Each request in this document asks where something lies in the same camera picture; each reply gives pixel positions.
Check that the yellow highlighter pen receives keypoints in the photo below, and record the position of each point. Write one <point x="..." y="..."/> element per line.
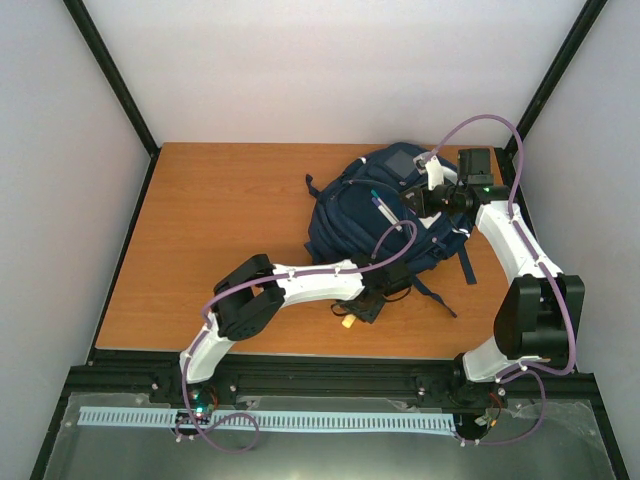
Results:
<point x="348" y="321"/>

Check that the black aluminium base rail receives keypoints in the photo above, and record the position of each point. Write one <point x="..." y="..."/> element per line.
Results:
<point x="423" y="383"/>

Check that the green capped marker pen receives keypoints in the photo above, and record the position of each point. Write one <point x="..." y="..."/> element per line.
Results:
<point x="383" y="204"/>

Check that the purple marker pen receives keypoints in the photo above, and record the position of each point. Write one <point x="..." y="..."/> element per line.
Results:
<point x="395" y="224"/>

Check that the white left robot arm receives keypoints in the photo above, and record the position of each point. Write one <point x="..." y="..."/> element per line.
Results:
<point x="247" y="299"/>

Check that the navy blue student backpack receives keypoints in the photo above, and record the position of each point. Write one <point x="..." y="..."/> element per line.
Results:
<point x="345" y="222"/>

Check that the light blue slotted cable duct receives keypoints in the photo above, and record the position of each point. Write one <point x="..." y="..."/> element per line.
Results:
<point x="270" y="421"/>

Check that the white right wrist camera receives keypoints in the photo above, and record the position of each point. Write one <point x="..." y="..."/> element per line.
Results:
<point x="429" y="165"/>

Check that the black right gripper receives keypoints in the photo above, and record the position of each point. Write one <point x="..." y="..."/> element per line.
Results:
<point x="422" y="207"/>

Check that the black left corner frame post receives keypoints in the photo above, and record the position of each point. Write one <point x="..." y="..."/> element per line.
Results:
<point x="106" y="63"/>

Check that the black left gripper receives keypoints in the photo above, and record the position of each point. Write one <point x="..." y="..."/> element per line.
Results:
<point x="370" y="316"/>

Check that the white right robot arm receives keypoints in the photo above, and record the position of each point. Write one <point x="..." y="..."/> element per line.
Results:
<point x="534" y="327"/>

